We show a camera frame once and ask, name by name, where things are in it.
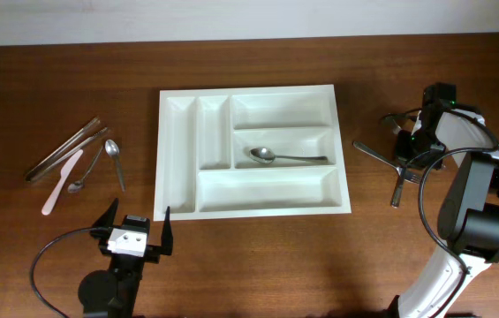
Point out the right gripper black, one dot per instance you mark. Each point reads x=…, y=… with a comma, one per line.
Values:
x=402, y=154

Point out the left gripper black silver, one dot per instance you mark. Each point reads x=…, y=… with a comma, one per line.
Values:
x=102, y=227

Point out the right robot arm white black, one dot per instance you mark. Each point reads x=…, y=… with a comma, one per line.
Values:
x=467, y=233

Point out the pink plastic knife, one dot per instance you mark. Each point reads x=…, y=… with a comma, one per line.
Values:
x=64, y=174

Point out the steel teaspoon patterned handle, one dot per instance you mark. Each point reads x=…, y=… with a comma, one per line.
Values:
x=113, y=151

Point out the steel fork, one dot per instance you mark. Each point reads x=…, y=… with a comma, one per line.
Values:
x=409, y=175
x=393, y=125

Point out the large steel tablespoon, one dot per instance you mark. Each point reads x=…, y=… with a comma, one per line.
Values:
x=266, y=155

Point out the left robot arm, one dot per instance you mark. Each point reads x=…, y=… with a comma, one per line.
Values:
x=112, y=292

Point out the white plastic cutlery tray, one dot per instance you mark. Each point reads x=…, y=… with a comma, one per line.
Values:
x=203, y=167

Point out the small thin steel teaspoon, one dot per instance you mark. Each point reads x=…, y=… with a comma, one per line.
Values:
x=79, y=184

